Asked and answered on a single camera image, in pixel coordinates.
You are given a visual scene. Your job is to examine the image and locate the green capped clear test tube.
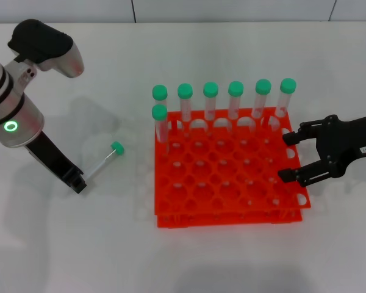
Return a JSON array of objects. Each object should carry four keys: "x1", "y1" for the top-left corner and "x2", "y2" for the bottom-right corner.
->
[
  {"x1": 228, "y1": 81, "x2": 244, "y2": 120},
  {"x1": 177, "y1": 83, "x2": 193, "y2": 137},
  {"x1": 250, "y1": 79, "x2": 272, "y2": 120},
  {"x1": 273, "y1": 78, "x2": 297, "y2": 120},
  {"x1": 151, "y1": 84, "x2": 169, "y2": 123},
  {"x1": 84, "y1": 141, "x2": 125, "y2": 181},
  {"x1": 203, "y1": 81, "x2": 219, "y2": 121},
  {"x1": 151, "y1": 104, "x2": 170, "y2": 153}
]

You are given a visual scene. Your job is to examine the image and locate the orange test tube rack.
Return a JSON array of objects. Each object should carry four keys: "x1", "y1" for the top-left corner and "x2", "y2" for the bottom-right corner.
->
[{"x1": 154, "y1": 106, "x2": 312, "y2": 229}]

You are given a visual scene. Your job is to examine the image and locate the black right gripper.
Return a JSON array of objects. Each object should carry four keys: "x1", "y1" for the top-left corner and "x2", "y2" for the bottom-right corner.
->
[{"x1": 278, "y1": 113, "x2": 366, "y2": 187}]

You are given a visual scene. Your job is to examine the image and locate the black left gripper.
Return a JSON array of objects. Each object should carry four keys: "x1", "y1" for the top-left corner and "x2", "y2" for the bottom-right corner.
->
[{"x1": 24, "y1": 131, "x2": 88, "y2": 195}]

